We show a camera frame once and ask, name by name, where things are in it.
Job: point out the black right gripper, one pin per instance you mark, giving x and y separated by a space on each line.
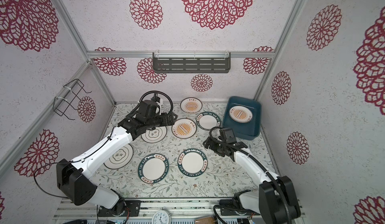
212 146

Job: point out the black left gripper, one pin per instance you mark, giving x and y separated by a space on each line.
166 121

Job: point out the green rim plate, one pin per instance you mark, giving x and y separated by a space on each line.
153 168
208 120
192 162

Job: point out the orange sunburst plate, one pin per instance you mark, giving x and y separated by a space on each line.
184 128
191 105
240 114

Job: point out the orange sunburst plate back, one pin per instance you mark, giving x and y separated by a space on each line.
191 105

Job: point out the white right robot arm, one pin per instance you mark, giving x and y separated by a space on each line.
276 201

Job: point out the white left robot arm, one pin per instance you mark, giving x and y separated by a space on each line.
74 177

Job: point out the teal plastic bin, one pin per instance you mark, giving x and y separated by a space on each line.
246 131

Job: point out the white plate clover motif back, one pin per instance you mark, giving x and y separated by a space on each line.
154 136

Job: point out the white plate clover motif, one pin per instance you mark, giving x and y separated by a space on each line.
121 158
154 136

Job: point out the white plate clover motif front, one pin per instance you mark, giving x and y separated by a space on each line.
121 158

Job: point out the brown box front edge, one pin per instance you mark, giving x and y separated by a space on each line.
206 220

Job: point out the white round clock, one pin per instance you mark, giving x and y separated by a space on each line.
161 217

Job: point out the grey wall shelf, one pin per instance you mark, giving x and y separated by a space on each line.
191 63

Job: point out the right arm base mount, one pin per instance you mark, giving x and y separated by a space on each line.
228 208

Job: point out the black wire wall rack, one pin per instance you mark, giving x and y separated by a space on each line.
74 88

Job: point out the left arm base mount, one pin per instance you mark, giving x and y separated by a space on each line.
130 208

